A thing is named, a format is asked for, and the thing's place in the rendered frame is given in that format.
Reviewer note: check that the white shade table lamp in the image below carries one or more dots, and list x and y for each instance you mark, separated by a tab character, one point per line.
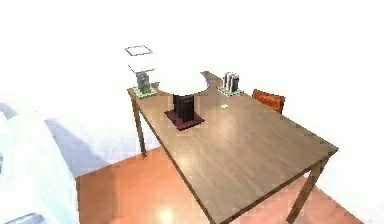
185	106

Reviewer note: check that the small white object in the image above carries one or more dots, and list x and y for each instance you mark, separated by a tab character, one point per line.
224	106

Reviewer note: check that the grey statue on green base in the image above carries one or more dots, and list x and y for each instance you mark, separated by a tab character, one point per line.
144	84

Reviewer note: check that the brown wooden table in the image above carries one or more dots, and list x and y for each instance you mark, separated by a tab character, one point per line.
243	146

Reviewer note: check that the orange chair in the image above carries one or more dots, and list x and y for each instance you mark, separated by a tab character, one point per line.
269	100

